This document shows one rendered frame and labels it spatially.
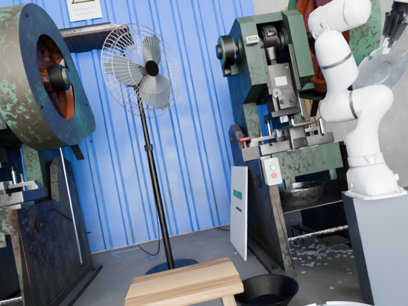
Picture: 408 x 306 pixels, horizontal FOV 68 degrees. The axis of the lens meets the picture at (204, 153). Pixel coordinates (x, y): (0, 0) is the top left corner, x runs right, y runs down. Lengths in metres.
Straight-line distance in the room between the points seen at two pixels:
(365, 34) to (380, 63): 0.22
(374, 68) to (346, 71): 0.58
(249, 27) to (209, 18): 1.42
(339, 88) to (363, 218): 0.47
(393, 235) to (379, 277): 0.16
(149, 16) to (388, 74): 2.28
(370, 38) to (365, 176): 0.93
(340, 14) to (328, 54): 0.12
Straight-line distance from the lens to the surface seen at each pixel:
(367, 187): 1.18
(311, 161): 1.77
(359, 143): 1.24
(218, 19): 3.31
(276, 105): 1.90
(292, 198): 1.86
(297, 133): 1.82
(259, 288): 1.62
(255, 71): 1.86
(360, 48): 1.90
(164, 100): 2.04
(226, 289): 0.93
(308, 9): 2.39
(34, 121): 1.75
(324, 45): 1.15
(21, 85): 1.69
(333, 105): 1.25
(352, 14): 1.15
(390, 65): 1.81
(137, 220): 3.04
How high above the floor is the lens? 0.69
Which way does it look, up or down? 1 degrees up
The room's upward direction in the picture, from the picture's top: 11 degrees counter-clockwise
